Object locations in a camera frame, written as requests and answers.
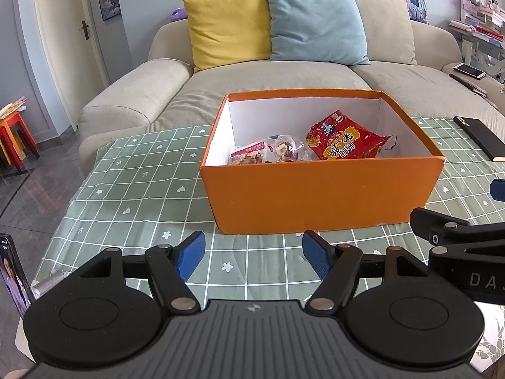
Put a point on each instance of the beige sofa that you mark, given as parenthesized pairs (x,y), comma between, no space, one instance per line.
(165,87)

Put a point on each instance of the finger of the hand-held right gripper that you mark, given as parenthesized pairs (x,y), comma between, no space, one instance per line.
(498,190)
(424,219)

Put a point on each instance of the black notebook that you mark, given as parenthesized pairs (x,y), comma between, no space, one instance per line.
(483,138)

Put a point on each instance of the beige pillow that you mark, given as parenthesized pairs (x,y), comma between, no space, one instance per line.
(388,27)

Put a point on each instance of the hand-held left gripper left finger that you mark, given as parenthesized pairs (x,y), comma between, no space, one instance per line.
(191,254)

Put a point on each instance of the silver phone stand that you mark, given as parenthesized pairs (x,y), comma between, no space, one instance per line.
(49,283)

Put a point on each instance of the small clear snack packet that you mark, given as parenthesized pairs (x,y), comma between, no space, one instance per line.
(290,148)

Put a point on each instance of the red plastic stool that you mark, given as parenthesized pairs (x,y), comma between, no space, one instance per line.
(25,130)

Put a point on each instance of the dark remote control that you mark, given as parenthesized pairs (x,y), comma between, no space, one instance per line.
(467,85)

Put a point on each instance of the white smartphone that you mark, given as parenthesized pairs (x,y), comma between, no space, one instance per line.
(469,71)

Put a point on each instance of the red instant noodle packet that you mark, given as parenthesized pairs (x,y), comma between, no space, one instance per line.
(347,138)

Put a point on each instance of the yellow pillow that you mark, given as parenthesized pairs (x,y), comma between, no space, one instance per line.
(229,27)

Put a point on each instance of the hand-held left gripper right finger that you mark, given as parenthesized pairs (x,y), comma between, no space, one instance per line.
(317,254)

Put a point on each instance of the orange cardboard box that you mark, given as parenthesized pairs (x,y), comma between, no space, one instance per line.
(315,201)

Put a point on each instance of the white book rack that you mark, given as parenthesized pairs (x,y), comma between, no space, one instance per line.
(481,27)

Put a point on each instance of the purple plush toy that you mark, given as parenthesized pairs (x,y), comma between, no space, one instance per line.
(178,15)

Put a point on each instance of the red dried meat packet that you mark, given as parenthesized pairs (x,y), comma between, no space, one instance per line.
(250,153)

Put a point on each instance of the pile of papers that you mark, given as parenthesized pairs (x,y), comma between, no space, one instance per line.
(12,107)

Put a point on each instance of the white door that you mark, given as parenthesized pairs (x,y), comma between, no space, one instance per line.
(79,0)

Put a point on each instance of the light blue pillow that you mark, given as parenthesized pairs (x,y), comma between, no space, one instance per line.
(315,23)

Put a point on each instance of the phone with lit screen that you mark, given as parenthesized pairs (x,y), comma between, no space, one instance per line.
(12,280)

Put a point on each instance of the orange plastic stool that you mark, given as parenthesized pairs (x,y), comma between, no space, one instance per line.
(6,142)

